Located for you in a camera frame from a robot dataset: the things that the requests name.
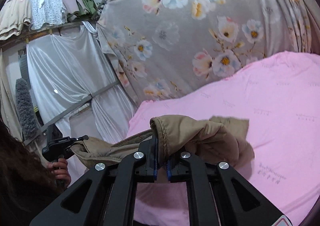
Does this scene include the person's dark hair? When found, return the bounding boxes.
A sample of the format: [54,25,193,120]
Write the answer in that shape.
[1,121,66,225]

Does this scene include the hanging beige garment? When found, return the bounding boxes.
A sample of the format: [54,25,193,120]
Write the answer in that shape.
[1,0,32,41]

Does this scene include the grey fluffy duster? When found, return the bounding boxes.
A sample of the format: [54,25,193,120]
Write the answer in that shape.
[15,78,39,141]

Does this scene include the person's left hand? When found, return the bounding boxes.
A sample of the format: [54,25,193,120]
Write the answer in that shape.
[47,158,72,188]

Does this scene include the hanging patterned white garment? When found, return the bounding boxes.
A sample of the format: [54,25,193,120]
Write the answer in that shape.
[30,0,67,30]

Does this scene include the hanging green garment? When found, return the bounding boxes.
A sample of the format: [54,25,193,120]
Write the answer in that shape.
[68,0,97,22]

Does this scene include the olive quilted jacket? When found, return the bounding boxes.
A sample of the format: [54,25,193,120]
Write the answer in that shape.
[71,115,254,168]

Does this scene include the pink bed blanket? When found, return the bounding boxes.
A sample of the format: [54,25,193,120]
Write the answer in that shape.
[128,51,319,225]

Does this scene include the white satin curtain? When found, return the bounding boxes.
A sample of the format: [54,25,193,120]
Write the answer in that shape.
[27,25,135,144]

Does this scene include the grey floral curtain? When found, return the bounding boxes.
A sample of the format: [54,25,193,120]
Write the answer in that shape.
[97,0,319,104]

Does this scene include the grey metal frame bar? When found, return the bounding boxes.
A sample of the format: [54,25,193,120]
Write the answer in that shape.
[23,81,120,146]

